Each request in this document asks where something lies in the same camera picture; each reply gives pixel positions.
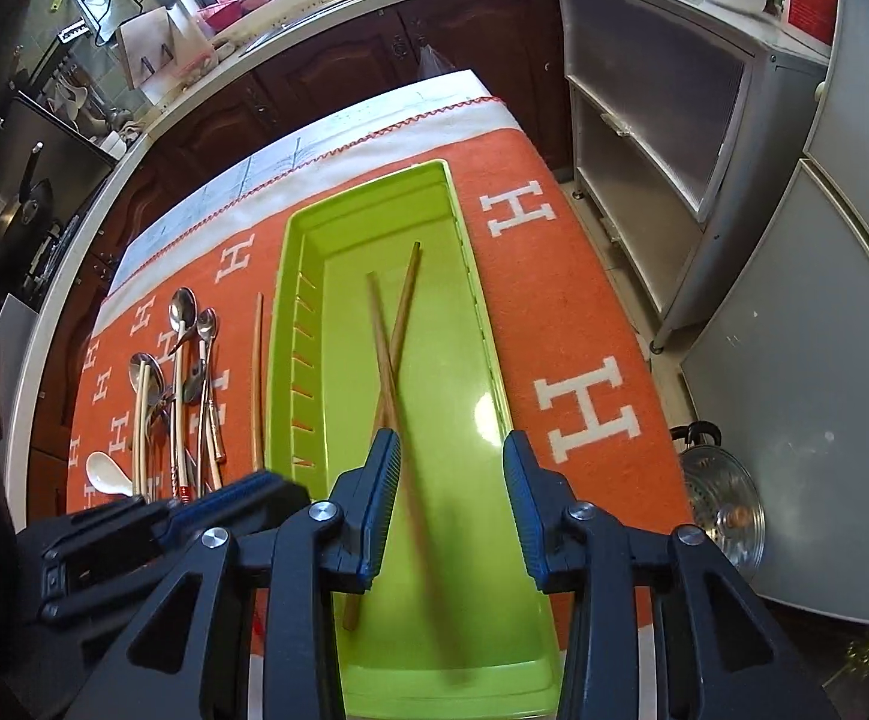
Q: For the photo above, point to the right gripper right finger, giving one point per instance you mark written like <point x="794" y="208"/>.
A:
<point x="718" y="652"/>

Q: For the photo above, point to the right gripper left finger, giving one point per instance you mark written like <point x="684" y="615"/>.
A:
<point x="187" y="652"/>

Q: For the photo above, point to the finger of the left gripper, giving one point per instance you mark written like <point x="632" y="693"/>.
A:
<point x="254" y="503"/>

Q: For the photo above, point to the lone bamboo chopstick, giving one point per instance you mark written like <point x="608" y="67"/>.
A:
<point x="256" y="386"/>

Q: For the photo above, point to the white ceramic soup spoon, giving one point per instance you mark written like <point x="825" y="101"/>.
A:
<point x="106" y="476"/>

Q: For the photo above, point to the light bamboo chopstick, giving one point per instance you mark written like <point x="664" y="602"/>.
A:
<point x="139" y="429"/>

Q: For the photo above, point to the small steel spoon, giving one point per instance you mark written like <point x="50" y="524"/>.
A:
<point x="207" y="329"/>

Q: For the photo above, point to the large steel soup spoon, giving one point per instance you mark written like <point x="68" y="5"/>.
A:
<point x="182" y="315"/>

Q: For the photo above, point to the green plastic utensil tray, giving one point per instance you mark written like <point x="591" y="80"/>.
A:
<point x="322" y="390"/>

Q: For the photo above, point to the orange H-pattern table cloth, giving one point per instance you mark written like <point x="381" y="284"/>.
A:
<point x="575" y="379"/>

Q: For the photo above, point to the grey refrigerator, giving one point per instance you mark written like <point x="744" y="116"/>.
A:
<point x="783" y="366"/>

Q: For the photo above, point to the black wok on stove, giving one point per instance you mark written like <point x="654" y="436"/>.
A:
<point x="28" y="219"/>

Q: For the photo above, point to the grey storage cabinet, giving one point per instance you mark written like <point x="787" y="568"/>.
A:
<point x="687" y="121"/>

